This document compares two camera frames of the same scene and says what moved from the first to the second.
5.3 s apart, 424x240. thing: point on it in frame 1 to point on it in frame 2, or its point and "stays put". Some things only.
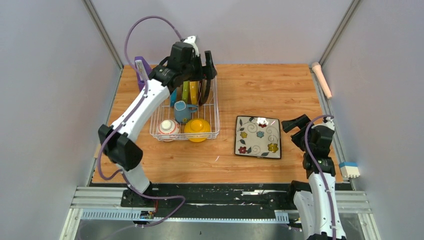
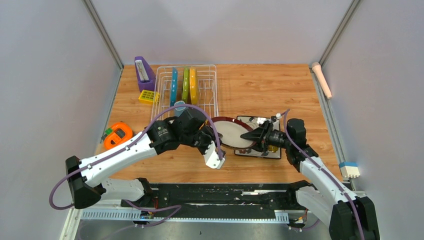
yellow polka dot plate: (194, 89) stays put
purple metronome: (143, 71) stays put
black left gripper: (210, 71) to (210, 132)
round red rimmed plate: (204, 91) to (231, 129)
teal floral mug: (182, 111) stays put
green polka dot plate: (185, 91) stays put
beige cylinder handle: (316, 67) stays put
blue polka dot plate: (173, 98) stays put
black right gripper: (301, 122) to (260, 134)
